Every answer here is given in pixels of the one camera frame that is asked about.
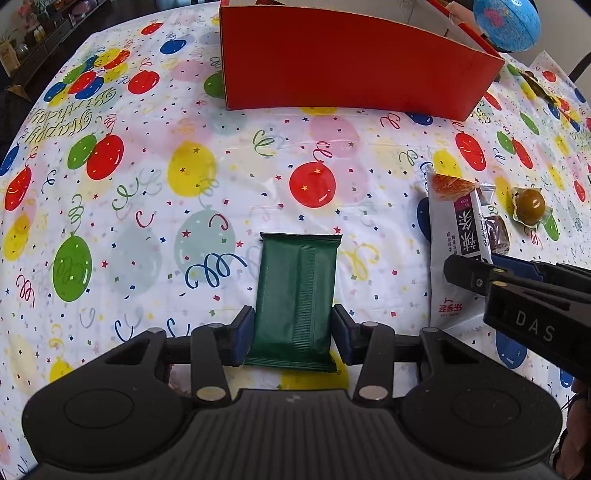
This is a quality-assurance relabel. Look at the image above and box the dark brown cake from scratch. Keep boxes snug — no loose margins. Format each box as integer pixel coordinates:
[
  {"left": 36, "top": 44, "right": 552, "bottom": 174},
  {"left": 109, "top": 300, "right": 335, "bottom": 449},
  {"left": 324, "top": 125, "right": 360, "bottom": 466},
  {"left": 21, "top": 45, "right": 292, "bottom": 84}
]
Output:
[{"left": 485, "top": 215, "right": 511, "bottom": 255}]

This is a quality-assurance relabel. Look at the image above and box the white snack packet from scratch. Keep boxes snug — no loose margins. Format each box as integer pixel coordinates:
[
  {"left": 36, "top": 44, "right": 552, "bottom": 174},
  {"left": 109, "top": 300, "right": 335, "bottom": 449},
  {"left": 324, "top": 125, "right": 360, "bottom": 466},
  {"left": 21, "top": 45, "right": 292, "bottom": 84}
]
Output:
[{"left": 428, "top": 172, "right": 496, "bottom": 333}]

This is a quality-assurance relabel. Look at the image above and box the green snack packet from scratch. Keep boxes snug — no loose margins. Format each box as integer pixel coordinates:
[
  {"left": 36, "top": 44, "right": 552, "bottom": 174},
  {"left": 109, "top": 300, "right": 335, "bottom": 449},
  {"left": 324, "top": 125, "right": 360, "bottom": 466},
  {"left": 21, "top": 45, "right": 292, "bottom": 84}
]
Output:
[{"left": 245, "top": 233, "right": 342, "bottom": 373}]

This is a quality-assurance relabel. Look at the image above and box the person's hand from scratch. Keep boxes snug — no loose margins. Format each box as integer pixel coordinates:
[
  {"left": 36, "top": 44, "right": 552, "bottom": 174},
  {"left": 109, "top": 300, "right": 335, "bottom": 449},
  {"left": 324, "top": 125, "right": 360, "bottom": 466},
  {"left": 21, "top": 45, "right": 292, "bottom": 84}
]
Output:
[{"left": 553, "top": 379, "right": 591, "bottom": 480}]

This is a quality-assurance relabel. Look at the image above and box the balloon pattern tablecloth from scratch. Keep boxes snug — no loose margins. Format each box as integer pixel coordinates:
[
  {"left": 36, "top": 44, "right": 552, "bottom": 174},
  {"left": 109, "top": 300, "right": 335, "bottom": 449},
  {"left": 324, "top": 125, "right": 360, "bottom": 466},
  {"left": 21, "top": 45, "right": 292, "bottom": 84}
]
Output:
[{"left": 1, "top": 4, "right": 590, "bottom": 479}]

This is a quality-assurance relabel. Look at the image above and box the wrapper near globe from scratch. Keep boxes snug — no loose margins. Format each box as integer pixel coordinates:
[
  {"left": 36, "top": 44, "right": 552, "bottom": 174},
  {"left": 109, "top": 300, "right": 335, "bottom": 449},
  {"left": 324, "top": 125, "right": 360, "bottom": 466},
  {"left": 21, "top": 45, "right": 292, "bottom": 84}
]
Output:
[{"left": 519, "top": 71, "right": 558, "bottom": 106}]

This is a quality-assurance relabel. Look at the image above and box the silver desk lamp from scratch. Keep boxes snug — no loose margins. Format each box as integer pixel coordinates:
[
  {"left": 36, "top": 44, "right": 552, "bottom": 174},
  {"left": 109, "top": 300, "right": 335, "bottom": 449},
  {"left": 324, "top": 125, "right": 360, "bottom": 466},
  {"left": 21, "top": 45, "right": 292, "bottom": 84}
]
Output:
[{"left": 569, "top": 53, "right": 591, "bottom": 83}]

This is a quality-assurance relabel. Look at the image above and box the red cardboard box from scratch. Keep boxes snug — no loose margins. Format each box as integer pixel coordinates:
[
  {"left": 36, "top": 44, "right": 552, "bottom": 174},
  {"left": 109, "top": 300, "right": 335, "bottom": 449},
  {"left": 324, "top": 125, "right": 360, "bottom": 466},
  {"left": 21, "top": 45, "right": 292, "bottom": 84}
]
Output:
[{"left": 219, "top": 1, "right": 505, "bottom": 120}]

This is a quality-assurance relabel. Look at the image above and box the blue desk globe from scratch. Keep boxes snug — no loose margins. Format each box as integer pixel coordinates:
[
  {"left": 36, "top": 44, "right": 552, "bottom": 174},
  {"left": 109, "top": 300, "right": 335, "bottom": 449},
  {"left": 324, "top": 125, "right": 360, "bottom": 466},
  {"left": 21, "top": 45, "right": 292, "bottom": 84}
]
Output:
[{"left": 473, "top": 0, "right": 542, "bottom": 53}]

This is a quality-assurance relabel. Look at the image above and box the tv cabinet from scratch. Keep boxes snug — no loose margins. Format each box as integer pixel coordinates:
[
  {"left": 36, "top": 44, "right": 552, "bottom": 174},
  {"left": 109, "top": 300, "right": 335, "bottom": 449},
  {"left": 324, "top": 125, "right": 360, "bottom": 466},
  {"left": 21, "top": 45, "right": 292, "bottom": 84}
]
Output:
[{"left": 1, "top": 1, "right": 108, "bottom": 88}]

